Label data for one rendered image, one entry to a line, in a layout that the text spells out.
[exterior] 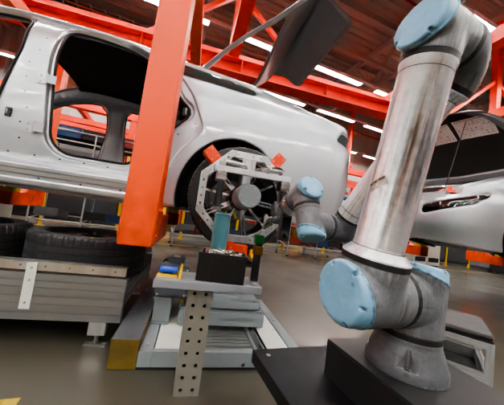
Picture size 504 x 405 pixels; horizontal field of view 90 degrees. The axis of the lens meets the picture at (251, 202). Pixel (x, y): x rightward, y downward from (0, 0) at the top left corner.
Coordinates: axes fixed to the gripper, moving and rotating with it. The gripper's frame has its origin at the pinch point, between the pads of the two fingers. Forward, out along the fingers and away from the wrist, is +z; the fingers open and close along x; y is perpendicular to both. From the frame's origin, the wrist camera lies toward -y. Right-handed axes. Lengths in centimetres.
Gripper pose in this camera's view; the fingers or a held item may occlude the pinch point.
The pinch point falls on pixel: (270, 229)
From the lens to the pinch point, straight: 115.4
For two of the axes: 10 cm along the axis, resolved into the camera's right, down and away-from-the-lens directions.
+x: -9.4, -1.5, -3.0
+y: -0.1, -8.8, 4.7
